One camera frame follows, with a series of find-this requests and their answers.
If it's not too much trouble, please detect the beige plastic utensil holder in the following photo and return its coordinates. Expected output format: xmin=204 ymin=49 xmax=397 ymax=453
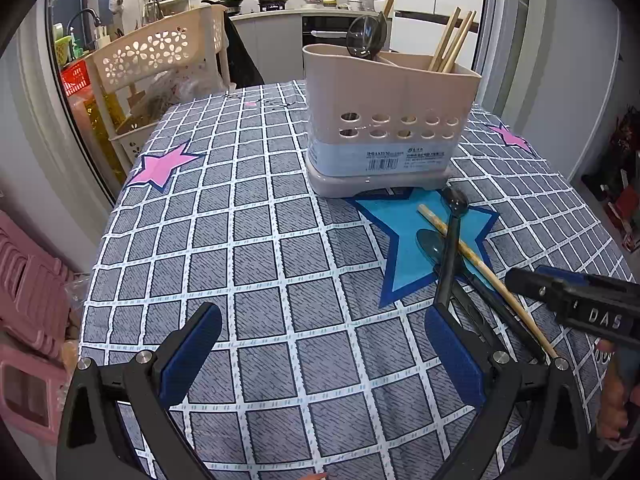
xmin=302 ymin=43 xmax=482 ymax=199

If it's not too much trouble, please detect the red plastic crate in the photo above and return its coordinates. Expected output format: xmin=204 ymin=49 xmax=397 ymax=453
xmin=59 ymin=57 xmax=97 ymax=99

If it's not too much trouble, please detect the person's right hand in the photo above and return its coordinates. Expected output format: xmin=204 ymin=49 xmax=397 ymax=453
xmin=594 ymin=339 xmax=629 ymax=449

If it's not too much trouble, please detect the translucent spoon black handle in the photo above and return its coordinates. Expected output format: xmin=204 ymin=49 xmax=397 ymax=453
xmin=433 ymin=185 xmax=470 ymax=312
xmin=415 ymin=228 xmax=549 ymax=364
xmin=346 ymin=14 xmax=382 ymax=58

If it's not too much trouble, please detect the black kitchen faucet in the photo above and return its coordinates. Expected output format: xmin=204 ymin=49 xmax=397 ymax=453
xmin=67 ymin=8 xmax=102 ymax=52

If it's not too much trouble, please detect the pink plastic stool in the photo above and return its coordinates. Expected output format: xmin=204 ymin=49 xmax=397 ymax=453
xmin=0 ymin=209 xmax=82 ymax=358
xmin=0 ymin=344 xmax=72 ymax=442

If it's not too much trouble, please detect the black built-in oven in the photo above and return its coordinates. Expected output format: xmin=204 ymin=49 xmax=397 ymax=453
xmin=301 ymin=13 xmax=397 ymax=55

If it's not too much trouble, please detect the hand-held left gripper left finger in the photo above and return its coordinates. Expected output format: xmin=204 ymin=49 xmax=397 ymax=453
xmin=56 ymin=302 xmax=223 ymax=480

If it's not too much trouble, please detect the black hanging cloth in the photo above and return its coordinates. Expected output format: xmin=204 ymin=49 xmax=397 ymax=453
xmin=222 ymin=12 xmax=265 ymax=89

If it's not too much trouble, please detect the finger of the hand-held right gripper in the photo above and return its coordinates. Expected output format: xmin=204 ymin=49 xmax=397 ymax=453
xmin=504 ymin=266 xmax=589 ymax=311

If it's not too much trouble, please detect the beige flower-cutout basket cart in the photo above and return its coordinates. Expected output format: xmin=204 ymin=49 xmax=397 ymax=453
xmin=84 ymin=4 xmax=232 ymax=172

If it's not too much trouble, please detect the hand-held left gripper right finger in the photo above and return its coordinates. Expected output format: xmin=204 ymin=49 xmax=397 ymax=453
xmin=424 ymin=305 xmax=594 ymax=480

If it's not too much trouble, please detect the blue checked star tablecloth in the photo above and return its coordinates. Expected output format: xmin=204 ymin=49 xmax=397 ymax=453
xmin=65 ymin=79 xmax=640 ymax=480

